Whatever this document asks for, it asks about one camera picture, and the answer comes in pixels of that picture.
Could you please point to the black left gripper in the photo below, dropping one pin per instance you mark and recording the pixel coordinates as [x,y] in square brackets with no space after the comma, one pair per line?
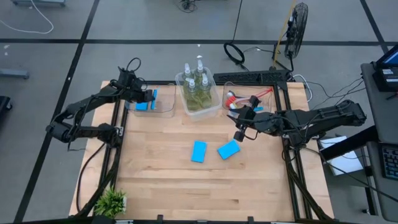
[132,91]

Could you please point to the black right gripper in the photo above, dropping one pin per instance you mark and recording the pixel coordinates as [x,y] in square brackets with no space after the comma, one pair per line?
[262,124]

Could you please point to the yellow-green dish brush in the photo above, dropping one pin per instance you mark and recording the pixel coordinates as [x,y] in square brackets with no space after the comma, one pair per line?
[234,106]

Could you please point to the red dish brush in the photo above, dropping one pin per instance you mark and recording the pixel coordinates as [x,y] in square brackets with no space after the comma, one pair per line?
[230,101]

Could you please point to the clear pump soap bottle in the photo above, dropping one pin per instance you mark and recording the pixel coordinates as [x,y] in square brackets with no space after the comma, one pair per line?
[186,71]
[204,80]
[200,67]
[191,84]

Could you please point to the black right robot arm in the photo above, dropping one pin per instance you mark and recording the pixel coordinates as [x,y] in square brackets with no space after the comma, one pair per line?
[326,119]

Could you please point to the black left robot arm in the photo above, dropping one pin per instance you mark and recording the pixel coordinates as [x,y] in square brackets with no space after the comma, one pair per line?
[77,109]

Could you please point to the translucent plastic tub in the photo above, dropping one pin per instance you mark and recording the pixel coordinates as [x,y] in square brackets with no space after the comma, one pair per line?
[214,109]

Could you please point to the black standing fan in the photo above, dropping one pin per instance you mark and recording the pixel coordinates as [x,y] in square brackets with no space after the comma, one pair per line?
[284,31]

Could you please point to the black floor fan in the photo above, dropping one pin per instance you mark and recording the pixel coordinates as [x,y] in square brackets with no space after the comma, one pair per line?
[295,31]

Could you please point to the green potted plant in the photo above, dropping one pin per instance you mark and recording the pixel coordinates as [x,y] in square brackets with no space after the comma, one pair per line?
[110,203]

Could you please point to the grey desk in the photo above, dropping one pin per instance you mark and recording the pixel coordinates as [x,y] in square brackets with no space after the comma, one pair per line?
[382,118]

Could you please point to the black desktop box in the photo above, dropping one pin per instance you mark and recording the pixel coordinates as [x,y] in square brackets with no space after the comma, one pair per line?
[387,79]

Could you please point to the computer monitor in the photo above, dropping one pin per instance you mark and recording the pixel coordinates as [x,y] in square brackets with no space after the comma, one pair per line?
[390,57]

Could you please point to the black keyboard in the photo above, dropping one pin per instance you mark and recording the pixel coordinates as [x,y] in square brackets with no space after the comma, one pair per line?
[391,161]

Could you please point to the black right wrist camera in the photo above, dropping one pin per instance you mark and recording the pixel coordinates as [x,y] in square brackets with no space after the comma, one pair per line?
[239,136]

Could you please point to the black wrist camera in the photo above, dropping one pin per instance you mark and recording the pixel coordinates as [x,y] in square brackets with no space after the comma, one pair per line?
[239,136]
[127,75]

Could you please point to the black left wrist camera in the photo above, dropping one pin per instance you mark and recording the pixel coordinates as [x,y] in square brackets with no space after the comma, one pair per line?
[127,75]

